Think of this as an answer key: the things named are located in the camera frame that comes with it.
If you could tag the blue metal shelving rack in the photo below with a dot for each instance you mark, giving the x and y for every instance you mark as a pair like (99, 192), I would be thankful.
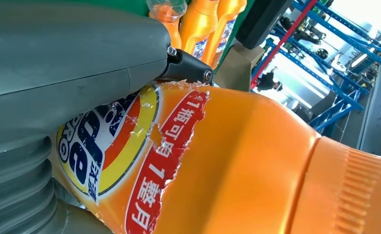
(335, 111)

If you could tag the red metal pole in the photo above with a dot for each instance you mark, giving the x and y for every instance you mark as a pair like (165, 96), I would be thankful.
(284, 42)

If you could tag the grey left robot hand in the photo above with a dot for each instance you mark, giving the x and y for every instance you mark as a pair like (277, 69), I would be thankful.
(64, 58)

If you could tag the brown cardboard box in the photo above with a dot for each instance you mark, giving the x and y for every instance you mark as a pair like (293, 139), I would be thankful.
(235, 71)

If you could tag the person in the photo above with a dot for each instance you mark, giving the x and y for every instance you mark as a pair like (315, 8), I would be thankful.
(268, 80)

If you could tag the black hard carry case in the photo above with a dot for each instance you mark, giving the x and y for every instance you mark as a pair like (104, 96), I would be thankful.
(261, 22)

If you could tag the orange detergent bottle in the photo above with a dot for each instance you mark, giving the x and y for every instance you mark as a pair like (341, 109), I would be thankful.
(242, 161)
(197, 25)
(229, 19)
(174, 32)

